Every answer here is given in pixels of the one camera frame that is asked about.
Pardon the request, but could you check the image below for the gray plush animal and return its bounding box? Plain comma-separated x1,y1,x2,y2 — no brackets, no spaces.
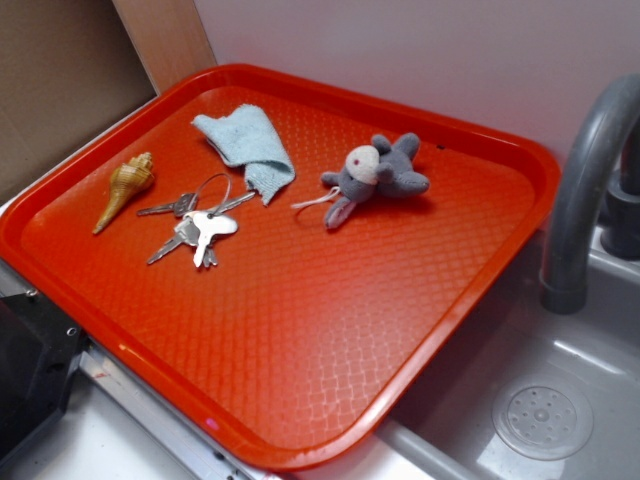
292,133,430,230

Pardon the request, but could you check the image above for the red plastic tray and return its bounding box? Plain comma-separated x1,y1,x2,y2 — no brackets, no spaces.
1,65,560,472

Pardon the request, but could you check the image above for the silver key bunch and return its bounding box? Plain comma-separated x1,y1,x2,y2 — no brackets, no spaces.
136,173,256,268

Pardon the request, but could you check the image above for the light blue cloth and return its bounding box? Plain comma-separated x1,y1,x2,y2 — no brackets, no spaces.
192,104,296,206

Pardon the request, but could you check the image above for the tan spiral seashell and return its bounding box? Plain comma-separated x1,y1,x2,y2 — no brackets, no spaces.
92,152,155,235

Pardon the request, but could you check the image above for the gray toy sink basin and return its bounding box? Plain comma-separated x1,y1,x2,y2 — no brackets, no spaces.
378,238,639,479

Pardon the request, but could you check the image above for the wooden board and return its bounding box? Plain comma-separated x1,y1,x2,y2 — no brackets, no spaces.
113,0,217,94

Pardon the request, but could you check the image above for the gray toy faucet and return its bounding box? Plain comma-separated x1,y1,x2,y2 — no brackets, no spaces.
540,73,639,314

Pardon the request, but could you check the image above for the brown cardboard panel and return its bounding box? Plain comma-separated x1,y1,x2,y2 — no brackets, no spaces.
1,1,155,201

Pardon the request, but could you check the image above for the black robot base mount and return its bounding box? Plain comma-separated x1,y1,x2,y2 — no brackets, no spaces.
1,289,86,469

